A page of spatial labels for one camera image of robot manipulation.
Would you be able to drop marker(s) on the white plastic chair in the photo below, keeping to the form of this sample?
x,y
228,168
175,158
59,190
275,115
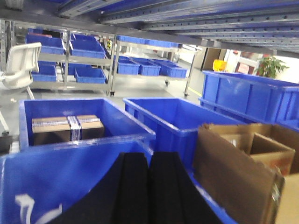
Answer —
x,y
22,60

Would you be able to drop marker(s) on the blue bin with box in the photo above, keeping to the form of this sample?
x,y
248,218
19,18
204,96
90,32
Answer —
x,y
118,123

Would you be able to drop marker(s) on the open brown cardboard box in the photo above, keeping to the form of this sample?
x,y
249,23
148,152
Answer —
x,y
251,171

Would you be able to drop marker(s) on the near blue bin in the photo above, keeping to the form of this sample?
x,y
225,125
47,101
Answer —
x,y
38,186

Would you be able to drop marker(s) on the taped cardboard box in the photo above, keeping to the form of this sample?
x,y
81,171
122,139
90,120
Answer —
x,y
64,129

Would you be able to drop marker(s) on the steel shelf cart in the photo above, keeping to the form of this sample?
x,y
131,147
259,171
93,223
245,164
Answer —
x,y
83,63
145,68

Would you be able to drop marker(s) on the potted plant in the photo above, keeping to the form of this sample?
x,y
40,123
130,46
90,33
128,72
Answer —
x,y
270,67

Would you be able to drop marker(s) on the yellow bin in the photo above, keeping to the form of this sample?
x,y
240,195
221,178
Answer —
x,y
219,65

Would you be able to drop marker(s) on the large blue crate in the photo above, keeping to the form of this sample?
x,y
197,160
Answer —
x,y
250,98

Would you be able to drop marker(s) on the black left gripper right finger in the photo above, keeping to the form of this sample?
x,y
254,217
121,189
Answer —
x,y
173,198

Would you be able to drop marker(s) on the empty blue bin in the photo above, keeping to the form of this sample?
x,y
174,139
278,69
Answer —
x,y
175,122

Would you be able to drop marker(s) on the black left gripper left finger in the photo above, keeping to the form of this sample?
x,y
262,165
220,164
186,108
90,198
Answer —
x,y
120,197

